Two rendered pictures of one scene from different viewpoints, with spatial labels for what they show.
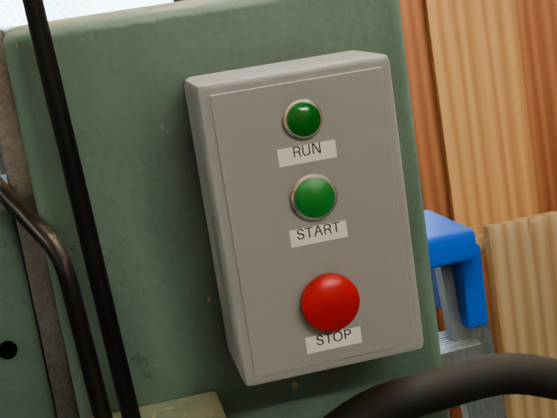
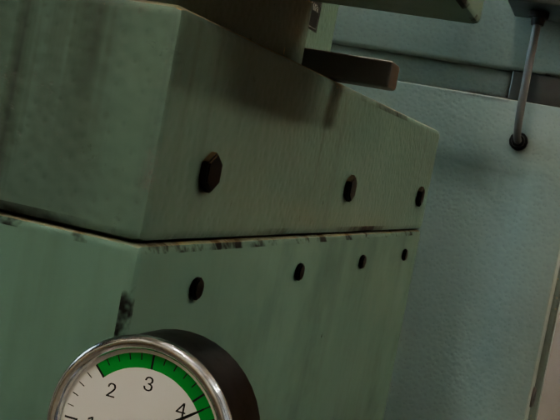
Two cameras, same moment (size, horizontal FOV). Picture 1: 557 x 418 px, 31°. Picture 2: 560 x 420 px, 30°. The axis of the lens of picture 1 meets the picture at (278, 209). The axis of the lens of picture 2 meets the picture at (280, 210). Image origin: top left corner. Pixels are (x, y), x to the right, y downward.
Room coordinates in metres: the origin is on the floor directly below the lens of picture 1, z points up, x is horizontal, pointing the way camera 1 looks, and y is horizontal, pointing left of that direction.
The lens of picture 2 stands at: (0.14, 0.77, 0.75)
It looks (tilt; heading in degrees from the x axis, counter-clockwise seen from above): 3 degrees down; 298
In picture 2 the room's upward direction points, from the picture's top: 11 degrees clockwise
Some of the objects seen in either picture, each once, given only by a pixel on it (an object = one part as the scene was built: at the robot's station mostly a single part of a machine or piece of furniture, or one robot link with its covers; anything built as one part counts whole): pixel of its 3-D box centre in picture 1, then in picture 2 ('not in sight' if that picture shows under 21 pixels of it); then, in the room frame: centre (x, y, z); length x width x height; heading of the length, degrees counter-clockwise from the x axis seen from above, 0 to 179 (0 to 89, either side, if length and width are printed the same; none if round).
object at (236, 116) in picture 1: (303, 213); not in sight; (0.52, -0.01, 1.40); 0.10 x 0.06 x 0.16; 100
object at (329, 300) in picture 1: (330, 302); not in sight; (0.48, -0.02, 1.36); 0.03 x 0.01 x 0.03; 100
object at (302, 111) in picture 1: (303, 119); not in sight; (0.49, -0.02, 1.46); 0.02 x 0.01 x 0.02; 100
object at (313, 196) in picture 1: (314, 197); not in sight; (0.49, -0.02, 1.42); 0.02 x 0.01 x 0.02; 100
